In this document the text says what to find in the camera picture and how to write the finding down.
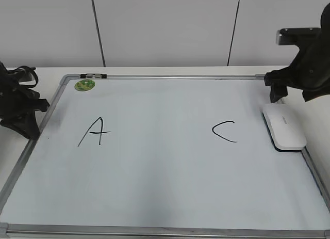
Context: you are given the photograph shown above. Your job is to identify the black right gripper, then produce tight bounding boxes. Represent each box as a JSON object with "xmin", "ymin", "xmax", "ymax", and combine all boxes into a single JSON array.
[{"xmin": 263, "ymin": 5, "xmax": 330, "ymax": 103}]

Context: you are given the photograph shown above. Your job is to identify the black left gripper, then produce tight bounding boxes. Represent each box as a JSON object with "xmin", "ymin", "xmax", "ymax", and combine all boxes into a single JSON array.
[{"xmin": 1, "ymin": 63, "xmax": 50, "ymax": 139}]

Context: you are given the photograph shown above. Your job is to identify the white rectangular eraser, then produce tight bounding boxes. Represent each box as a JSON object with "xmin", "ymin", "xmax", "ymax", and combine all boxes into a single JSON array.
[{"xmin": 262, "ymin": 103, "xmax": 307, "ymax": 152}]

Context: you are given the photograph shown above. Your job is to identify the round green sticker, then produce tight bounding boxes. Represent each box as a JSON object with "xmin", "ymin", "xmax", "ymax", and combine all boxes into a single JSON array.
[{"xmin": 74, "ymin": 79, "xmax": 95, "ymax": 92}]

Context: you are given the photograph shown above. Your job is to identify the black and silver board clip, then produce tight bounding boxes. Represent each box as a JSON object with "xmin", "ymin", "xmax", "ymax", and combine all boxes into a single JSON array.
[{"xmin": 79, "ymin": 73, "xmax": 107, "ymax": 79}]

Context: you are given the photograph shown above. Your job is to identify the black cables on left gripper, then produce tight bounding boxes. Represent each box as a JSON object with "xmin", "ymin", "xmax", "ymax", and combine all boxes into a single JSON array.
[{"xmin": 5, "ymin": 66, "xmax": 39, "ymax": 92}]

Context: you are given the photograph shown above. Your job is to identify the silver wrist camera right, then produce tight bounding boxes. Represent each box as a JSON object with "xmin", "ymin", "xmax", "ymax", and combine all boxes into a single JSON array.
[{"xmin": 276, "ymin": 27, "xmax": 321, "ymax": 46}]

